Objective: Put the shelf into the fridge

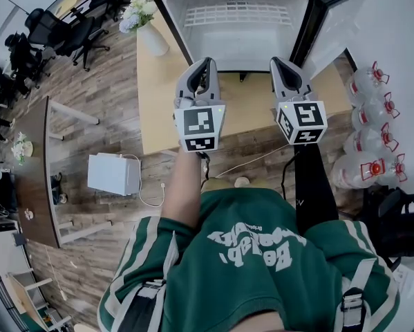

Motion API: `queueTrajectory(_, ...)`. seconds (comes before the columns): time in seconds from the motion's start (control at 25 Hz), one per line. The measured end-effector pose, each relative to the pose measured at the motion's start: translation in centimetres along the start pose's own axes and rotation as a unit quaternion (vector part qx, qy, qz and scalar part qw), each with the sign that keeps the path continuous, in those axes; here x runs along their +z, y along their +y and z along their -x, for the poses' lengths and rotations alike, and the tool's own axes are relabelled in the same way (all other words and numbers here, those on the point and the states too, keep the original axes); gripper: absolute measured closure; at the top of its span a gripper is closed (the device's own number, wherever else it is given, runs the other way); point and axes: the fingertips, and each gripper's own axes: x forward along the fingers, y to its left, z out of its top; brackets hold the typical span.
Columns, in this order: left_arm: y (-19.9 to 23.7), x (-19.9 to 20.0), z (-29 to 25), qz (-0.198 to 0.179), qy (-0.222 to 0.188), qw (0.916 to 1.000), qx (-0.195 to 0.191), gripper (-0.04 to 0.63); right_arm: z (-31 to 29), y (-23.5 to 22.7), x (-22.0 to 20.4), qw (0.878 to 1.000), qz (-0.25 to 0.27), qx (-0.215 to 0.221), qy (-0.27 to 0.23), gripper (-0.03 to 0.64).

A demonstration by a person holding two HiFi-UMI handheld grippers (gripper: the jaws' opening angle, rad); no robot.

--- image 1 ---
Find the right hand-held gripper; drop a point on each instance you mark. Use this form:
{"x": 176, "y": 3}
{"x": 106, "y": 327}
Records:
{"x": 303, "y": 119}

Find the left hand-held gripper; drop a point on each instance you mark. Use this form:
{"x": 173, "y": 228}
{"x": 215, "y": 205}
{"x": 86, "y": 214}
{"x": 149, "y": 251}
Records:
{"x": 199, "y": 123}

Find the black mini fridge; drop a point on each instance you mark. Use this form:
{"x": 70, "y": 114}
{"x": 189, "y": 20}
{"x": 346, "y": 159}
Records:
{"x": 234, "y": 47}

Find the person's left forearm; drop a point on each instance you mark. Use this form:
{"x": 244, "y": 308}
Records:
{"x": 184, "y": 189}

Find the person's right forearm black sleeve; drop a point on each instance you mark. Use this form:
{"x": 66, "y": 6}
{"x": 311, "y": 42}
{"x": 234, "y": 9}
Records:
{"x": 313, "y": 189}

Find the white ceramic vase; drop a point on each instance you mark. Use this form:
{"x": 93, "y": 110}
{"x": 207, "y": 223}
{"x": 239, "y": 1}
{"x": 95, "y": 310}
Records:
{"x": 155, "y": 40}

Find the white and blue flower bouquet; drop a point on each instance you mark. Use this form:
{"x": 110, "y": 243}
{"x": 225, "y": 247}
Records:
{"x": 137, "y": 12}

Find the person's shoes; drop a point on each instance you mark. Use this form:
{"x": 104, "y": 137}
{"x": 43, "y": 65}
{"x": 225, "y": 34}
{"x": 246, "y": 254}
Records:
{"x": 243, "y": 182}

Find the white box appliance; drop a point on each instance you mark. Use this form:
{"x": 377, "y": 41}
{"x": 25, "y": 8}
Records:
{"x": 111, "y": 173}

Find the black bag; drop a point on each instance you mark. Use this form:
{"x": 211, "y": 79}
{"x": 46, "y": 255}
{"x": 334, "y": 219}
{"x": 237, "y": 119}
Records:
{"x": 400, "y": 220}

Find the small white flower pot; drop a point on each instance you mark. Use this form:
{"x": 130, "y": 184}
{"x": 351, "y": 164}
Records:
{"x": 20, "y": 149}

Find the person's green shirt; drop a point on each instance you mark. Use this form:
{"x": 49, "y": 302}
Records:
{"x": 234, "y": 272}

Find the dark brown desk white legs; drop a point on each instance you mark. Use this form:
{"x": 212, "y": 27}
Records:
{"x": 34, "y": 192}

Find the white shelving unit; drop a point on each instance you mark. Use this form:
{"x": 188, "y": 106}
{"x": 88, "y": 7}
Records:
{"x": 16, "y": 282}

